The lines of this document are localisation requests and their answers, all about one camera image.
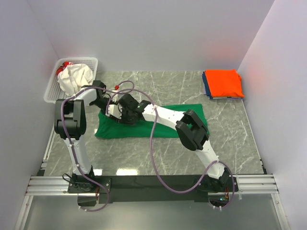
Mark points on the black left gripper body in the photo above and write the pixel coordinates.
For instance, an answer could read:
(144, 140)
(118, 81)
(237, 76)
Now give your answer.
(101, 103)

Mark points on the green t shirt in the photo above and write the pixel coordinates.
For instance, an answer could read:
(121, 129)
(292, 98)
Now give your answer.
(109, 129)

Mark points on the red garment in basket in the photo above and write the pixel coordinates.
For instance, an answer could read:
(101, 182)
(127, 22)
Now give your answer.
(62, 67)

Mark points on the folded blue t shirt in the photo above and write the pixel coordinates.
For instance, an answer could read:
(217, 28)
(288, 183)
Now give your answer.
(206, 86)

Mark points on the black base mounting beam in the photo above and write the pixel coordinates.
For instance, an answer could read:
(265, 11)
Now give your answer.
(146, 188)

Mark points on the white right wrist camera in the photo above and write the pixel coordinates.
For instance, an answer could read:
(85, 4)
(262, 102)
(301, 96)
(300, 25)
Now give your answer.
(114, 110)

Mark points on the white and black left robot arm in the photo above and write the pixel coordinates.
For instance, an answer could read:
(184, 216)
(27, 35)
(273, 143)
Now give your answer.
(70, 123)

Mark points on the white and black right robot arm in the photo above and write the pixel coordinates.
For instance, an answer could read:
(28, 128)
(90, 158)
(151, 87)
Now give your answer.
(192, 133)

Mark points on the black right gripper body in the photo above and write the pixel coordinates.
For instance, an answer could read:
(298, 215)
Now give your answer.
(126, 118)

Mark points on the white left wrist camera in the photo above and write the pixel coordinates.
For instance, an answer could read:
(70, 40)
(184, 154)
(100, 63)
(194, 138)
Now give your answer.
(115, 97)

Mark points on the white plastic laundry basket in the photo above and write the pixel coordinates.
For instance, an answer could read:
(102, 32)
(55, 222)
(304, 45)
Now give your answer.
(53, 91)

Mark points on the white crumpled t shirt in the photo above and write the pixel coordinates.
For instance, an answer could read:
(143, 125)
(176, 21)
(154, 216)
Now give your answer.
(74, 77)

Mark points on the folded orange t shirt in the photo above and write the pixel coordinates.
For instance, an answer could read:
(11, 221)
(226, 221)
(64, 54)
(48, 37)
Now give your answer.
(224, 83)

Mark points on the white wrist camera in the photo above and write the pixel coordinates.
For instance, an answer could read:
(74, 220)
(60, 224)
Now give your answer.
(114, 110)
(115, 97)

